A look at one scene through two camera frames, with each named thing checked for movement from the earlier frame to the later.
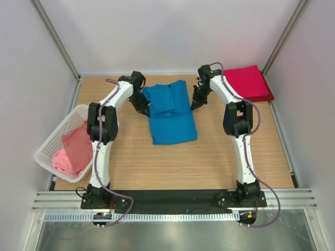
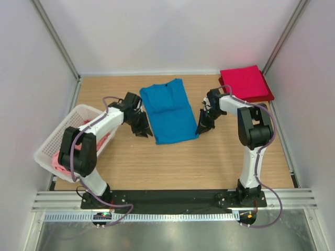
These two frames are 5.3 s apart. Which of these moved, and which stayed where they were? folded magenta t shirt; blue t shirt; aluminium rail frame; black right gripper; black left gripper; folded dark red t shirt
Moved: black left gripper; black right gripper
Stayed: folded dark red t shirt; blue t shirt; folded magenta t shirt; aluminium rail frame
